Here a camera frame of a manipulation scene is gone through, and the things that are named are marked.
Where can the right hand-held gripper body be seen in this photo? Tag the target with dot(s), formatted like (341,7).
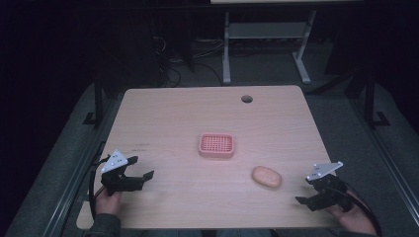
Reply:
(329,191)

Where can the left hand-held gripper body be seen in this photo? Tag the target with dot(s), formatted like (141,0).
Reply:
(116,182)

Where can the person's left hand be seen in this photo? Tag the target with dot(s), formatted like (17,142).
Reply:
(107,203)

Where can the person's right hand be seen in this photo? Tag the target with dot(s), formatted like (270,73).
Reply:
(354,219)

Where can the black metal stand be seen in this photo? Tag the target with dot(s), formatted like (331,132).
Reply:
(97,100)
(371,98)

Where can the pink soap dish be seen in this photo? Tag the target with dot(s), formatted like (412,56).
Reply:
(216,145)

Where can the white metal stand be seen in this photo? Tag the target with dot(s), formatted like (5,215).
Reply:
(267,30)

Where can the metal floor rail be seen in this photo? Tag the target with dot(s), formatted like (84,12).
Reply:
(67,194)
(385,154)

